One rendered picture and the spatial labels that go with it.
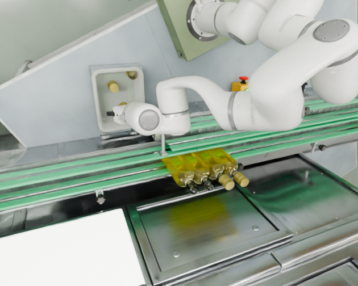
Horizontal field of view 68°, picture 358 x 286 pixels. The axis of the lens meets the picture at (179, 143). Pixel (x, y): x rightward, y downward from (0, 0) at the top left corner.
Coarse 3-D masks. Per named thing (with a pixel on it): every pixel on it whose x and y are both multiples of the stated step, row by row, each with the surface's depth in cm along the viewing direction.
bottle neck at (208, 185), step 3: (204, 177) 89; (207, 177) 89; (201, 180) 90; (204, 180) 88; (207, 180) 87; (210, 180) 88; (204, 183) 88; (207, 183) 86; (210, 183) 86; (213, 183) 86; (207, 186) 86; (210, 186) 88; (213, 186) 87; (207, 189) 86; (210, 189) 87
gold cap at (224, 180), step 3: (225, 174) 90; (222, 177) 89; (225, 177) 88; (228, 177) 89; (219, 180) 89; (222, 180) 88; (225, 180) 87; (228, 180) 87; (231, 180) 87; (222, 183) 88; (225, 183) 87; (228, 183) 86; (231, 183) 87; (225, 186) 86; (228, 186) 87; (231, 186) 87; (228, 189) 87
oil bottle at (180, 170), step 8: (168, 160) 97; (176, 160) 96; (184, 160) 96; (168, 168) 98; (176, 168) 91; (184, 168) 91; (176, 176) 91; (184, 176) 88; (192, 176) 89; (184, 184) 89
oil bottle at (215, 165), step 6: (204, 150) 102; (198, 156) 100; (204, 156) 98; (210, 156) 98; (204, 162) 96; (210, 162) 94; (216, 162) 94; (210, 168) 92; (216, 168) 92; (222, 168) 92; (210, 174) 93; (216, 174) 92
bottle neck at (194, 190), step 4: (188, 180) 87; (192, 180) 87; (188, 184) 86; (192, 184) 85; (196, 184) 86; (188, 188) 86; (192, 188) 84; (196, 188) 86; (192, 192) 84; (196, 192) 85
